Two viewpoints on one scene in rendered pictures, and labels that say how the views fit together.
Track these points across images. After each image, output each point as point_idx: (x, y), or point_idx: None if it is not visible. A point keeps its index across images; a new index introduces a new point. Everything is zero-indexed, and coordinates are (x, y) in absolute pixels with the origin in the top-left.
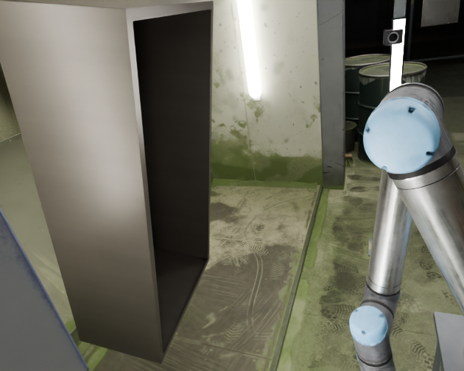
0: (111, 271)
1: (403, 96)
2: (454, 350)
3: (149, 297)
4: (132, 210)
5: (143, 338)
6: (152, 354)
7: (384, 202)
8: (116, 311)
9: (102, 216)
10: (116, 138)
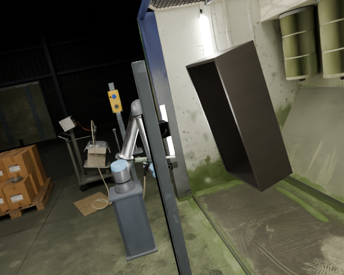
0: (224, 130)
1: (137, 99)
2: (137, 186)
3: (216, 142)
4: (207, 112)
5: (226, 159)
6: (227, 166)
7: None
8: (230, 146)
9: (216, 111)
10: (201, 91)
